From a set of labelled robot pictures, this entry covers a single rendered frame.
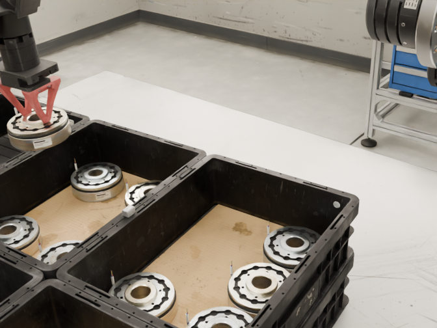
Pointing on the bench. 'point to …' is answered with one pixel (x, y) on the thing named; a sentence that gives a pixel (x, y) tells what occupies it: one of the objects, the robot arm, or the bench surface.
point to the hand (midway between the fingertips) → (36, 114)
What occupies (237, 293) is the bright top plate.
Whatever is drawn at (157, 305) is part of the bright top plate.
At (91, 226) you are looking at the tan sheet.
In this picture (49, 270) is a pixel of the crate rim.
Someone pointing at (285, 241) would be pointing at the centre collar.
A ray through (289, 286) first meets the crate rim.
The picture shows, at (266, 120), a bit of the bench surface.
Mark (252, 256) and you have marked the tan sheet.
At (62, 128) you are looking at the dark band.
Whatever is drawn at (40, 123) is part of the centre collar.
